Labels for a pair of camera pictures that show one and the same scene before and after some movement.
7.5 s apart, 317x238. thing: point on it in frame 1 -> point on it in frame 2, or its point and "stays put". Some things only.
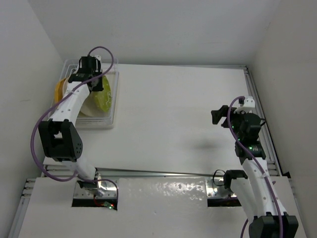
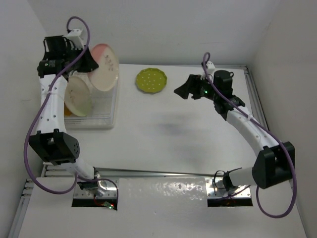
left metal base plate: [109, 188] stays put
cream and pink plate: [90, 106] -> [104, 76]
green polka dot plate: [104, 97] -> [151, 80]
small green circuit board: [110, 205] stays put
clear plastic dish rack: [101, 110] stays put
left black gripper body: [98, 85] -> [73, 52]
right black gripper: [217, 114] -> [188, 87]
